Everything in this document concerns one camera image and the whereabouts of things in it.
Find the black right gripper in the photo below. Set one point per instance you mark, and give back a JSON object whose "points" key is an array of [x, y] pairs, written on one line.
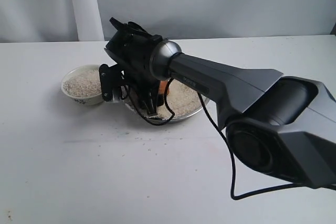
{"points": [[132, 53]]}

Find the brown wooden cup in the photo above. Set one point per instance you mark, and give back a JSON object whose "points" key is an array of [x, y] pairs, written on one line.
{"points": [[135, 92]]}

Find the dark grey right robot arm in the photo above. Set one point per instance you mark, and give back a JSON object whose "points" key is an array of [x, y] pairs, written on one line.
{"points": [[283, 127]]}

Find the rice heap in tray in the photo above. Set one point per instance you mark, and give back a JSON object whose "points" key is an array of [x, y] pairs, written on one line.
{"points": [[181, 99]]}

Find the rice in bowl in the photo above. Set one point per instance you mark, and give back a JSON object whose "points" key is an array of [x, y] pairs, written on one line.
{"points": [[84, 84]]}

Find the white floral ceramic bowl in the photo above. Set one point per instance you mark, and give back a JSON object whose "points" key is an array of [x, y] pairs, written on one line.
{"points": [[83, 101]]}

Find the round metal tray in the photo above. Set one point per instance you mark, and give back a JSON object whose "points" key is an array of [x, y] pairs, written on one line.
{"points": [[133, 106]]}

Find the white backdrop curtain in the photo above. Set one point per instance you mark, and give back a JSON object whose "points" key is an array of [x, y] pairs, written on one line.
{"points": [[88, 20]]}

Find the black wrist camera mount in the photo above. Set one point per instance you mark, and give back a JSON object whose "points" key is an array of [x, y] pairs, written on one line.
{"points": [[111, 81]]}

